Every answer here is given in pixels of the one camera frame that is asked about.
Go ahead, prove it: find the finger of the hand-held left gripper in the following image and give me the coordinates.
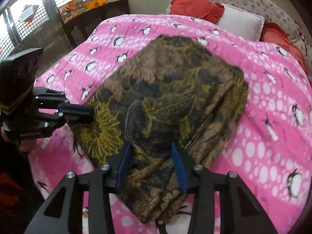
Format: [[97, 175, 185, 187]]
[[36, 112, 95, 129], [33, 87, 94, 115]]

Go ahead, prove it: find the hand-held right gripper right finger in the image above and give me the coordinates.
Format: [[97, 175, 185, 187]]
[[171, 143, 278, 234]]

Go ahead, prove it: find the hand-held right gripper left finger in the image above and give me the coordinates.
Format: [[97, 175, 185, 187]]
[[24, 143, 133, 234]]

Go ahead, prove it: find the brown navy floral shirt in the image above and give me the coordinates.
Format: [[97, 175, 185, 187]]
[[69, 35, 249, 224]]

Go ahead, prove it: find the person's left hand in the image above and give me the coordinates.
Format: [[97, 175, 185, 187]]
[[18, 138, 37, 153]]

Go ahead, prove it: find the metal window grille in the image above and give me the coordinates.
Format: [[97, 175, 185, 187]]
[[0, 0, 64, 61]]

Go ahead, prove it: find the white paper sign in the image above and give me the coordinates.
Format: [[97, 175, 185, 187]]
[[19, 5, 38, 22]]

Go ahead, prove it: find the pink penguin print blanket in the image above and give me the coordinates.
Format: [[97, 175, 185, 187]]
[[28, 13, 312, 234]]

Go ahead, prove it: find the brown cardboard box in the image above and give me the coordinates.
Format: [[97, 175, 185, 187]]
[[58, 1, 85, 17]]

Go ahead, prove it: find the dark wooden table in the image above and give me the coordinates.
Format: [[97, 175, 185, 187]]
[[58, 0, 131, 49]]

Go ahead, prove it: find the orange plastic basin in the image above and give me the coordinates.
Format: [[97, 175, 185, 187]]
[[84, 0, 108, 10]]

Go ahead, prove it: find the red heart pillow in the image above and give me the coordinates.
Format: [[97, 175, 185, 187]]
[[170, 0, 225, 23], [260, 22, 309, 75]]

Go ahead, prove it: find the white pillow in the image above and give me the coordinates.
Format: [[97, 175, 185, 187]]
[[216, 4, 265, 42]]

